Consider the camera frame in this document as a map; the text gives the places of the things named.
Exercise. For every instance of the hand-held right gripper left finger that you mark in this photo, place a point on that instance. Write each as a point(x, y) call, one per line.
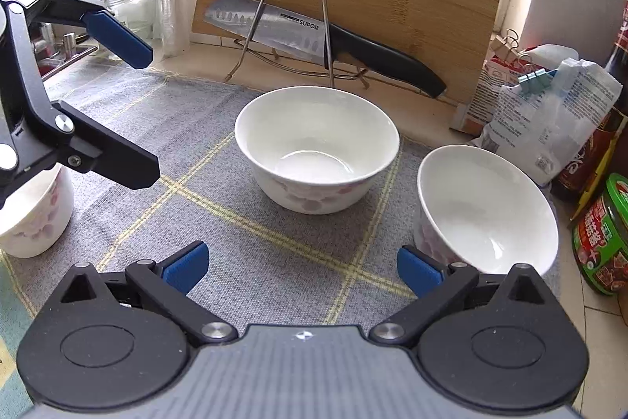
point(189, 267)

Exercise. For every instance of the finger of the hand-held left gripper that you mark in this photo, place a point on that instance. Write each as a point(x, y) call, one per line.
point(113, 159)
point(117, 37)

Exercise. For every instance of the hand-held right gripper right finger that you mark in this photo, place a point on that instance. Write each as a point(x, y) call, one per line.
point(419, 270)

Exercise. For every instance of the white bowl with pink flowers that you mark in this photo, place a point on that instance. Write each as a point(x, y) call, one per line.
point(39, 222)
point(485, 203)
point(314, 129)

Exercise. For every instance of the glass jar green lid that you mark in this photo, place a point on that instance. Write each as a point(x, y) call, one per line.
point(132, 6)

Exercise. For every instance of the steel sink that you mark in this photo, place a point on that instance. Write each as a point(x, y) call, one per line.
point(86, 52)

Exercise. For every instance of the grey blue checked towel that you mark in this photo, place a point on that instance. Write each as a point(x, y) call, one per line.
point(196, 163)

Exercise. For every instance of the green lid sauce jar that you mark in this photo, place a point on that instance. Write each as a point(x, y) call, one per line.
point(603, 237)

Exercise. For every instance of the red white food bag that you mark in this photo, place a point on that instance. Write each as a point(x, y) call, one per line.
point(490, 90)

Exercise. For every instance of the white printed food bag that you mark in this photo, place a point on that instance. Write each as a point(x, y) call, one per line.
point(554, 119)

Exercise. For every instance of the dark sauce bottle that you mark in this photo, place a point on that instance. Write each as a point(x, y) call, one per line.
point(598, 144)

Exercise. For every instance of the blue binder clip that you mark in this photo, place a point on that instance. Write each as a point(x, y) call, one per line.
point(532, 80)

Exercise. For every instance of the gold binder clip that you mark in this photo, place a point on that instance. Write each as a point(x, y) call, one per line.
point(499, 43)
point(517, 43)

